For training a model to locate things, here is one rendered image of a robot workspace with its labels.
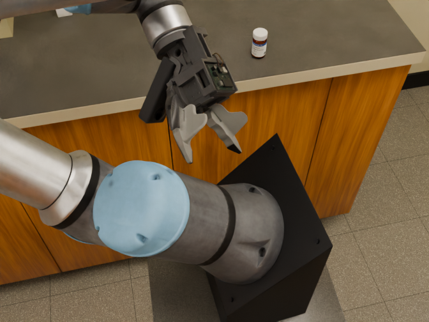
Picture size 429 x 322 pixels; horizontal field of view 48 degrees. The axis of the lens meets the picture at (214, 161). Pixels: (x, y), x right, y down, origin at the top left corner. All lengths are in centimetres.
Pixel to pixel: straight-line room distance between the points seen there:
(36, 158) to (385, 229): 169
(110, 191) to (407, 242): 165
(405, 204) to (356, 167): 55
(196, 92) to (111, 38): 63
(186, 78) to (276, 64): 54
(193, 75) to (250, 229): 24
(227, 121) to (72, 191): 28
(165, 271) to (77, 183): 30
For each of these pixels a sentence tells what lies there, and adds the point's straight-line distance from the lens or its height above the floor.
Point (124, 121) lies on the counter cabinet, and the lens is 125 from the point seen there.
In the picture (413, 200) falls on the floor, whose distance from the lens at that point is 225.
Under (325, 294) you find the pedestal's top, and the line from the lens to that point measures 89.
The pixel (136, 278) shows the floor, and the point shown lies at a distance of 193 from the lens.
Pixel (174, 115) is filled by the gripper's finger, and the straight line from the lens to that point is 71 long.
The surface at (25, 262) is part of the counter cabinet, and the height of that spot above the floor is 22.
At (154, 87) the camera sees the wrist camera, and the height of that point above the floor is 120.
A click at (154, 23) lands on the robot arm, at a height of 129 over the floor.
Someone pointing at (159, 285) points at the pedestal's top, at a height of 94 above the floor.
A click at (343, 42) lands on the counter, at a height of 94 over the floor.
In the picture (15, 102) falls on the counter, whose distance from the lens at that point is 122.
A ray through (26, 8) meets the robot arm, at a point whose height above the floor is 145.
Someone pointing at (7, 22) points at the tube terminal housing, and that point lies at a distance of 140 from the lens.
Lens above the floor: 174
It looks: 52 degrees down
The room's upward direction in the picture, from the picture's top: straight up
